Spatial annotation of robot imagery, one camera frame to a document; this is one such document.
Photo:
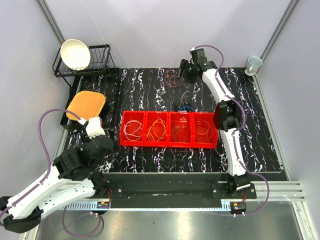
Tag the orange woven pad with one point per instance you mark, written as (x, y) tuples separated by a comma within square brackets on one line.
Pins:
[(87, 104)]

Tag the black marbled mat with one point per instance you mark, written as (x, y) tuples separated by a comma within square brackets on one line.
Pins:
[(158, 89)]

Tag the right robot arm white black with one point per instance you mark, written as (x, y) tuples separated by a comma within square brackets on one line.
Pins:
[(229, 118)]

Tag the black wire dish rack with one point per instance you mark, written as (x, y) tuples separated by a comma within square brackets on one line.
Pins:
[(101, 62)]

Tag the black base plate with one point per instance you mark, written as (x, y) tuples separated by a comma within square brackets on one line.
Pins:
[(173, 191)]

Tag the white bowl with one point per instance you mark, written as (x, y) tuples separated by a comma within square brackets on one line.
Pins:
[(75, 54)]

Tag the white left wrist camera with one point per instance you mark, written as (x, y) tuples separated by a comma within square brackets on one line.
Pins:
[(93, 127)]

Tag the pale blue mug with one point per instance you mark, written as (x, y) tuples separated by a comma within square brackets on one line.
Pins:
[(252, 65)]

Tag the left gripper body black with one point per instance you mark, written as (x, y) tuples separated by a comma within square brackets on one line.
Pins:
[(98, 162)]

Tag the aluminium frame rail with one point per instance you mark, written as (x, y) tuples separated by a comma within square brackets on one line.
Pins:
[(278, 191)]

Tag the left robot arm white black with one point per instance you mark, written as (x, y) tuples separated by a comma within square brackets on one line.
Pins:
[(72, 177)]

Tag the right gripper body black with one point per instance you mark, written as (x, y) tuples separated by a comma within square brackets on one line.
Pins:
[(188, 74)]

